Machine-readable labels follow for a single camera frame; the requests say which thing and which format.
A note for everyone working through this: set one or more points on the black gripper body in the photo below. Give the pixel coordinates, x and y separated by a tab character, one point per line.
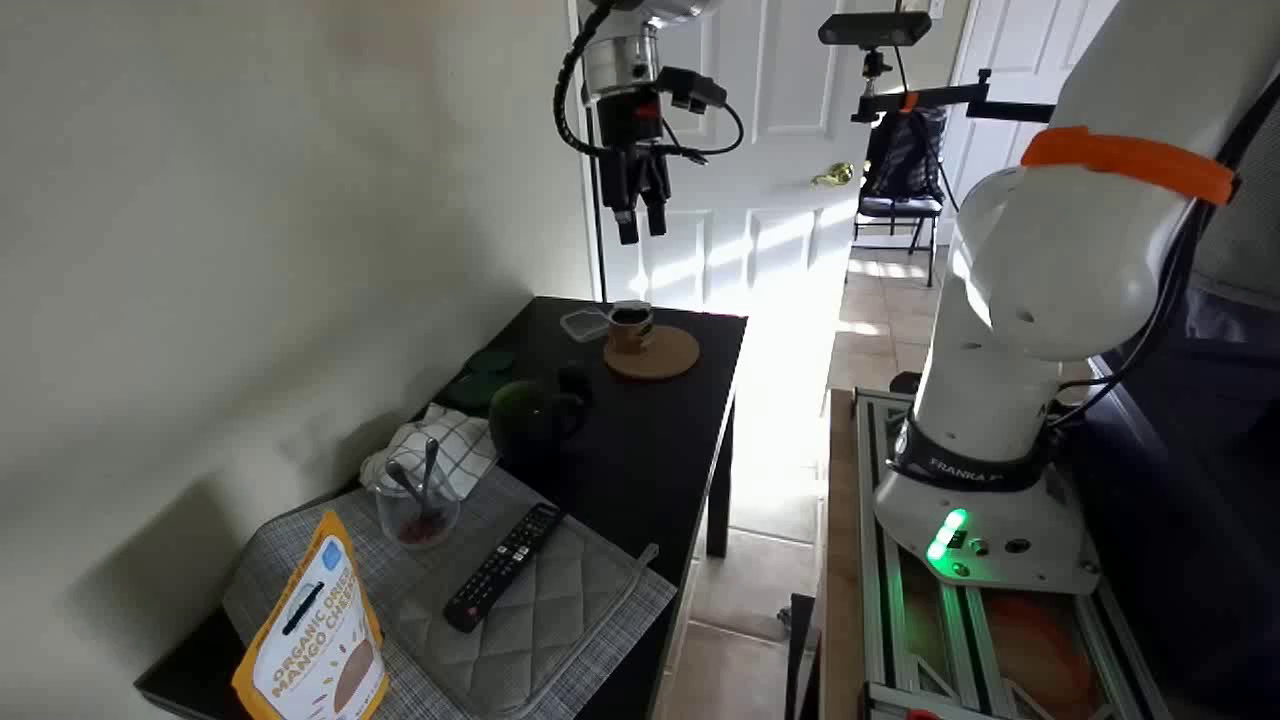
627	140

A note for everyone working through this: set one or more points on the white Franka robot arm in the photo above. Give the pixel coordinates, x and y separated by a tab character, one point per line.
1066	265

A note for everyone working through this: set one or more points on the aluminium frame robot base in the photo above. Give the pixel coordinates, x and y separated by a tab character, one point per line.
935	641

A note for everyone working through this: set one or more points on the white panel door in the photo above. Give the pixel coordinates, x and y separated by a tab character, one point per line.
1023	54
762	201

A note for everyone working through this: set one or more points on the clear plastic container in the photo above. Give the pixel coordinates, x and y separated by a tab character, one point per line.
580	322

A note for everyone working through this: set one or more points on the round cork coaster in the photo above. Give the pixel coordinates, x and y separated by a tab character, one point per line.
663	358

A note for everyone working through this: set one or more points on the black table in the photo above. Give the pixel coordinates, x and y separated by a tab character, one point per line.
643	443

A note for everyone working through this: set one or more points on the black chair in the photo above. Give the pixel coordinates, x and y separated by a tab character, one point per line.
897	222

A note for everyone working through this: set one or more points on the black bag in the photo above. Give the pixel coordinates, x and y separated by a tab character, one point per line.
904	152

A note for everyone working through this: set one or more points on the white checkered cloth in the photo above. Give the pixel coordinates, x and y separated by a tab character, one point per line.
447	447

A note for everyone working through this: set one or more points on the grey utensil in cup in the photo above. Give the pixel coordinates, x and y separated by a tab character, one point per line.
429	472

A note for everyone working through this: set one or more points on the clear plastic cup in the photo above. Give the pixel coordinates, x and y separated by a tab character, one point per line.
416	518

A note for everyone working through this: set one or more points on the black remote control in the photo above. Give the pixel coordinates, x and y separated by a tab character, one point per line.
500	564

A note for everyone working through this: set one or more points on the wooden board edge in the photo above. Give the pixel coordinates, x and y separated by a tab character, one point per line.
843	563

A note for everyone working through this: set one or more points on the grey quilted mat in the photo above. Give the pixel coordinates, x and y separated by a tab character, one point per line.
561	626

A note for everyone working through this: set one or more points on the orange yellow booklet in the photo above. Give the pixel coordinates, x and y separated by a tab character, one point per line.
312	641

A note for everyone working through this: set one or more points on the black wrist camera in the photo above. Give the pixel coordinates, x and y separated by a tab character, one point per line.
694	91

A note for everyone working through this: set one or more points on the black camera on stand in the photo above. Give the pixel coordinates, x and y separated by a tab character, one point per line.
872	29

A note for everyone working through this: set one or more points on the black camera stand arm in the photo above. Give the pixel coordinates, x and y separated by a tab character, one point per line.
953	96

